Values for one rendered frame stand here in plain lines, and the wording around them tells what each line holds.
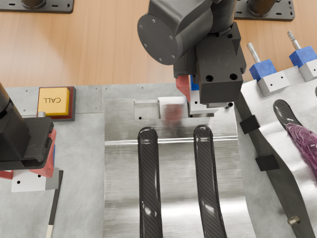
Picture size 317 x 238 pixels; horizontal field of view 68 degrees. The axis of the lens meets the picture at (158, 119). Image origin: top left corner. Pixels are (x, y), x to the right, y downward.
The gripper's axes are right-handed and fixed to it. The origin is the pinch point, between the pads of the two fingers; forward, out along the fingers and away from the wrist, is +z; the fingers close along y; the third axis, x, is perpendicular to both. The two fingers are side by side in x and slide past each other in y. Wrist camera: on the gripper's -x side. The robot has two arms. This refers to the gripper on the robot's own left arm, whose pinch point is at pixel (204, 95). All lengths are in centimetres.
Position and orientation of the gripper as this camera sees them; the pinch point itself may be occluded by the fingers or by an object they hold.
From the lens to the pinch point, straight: 42.7
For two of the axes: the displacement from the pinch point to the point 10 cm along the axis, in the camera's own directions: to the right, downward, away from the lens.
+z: 1.0, 5.8, 8.1
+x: 0.0, -8.2, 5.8
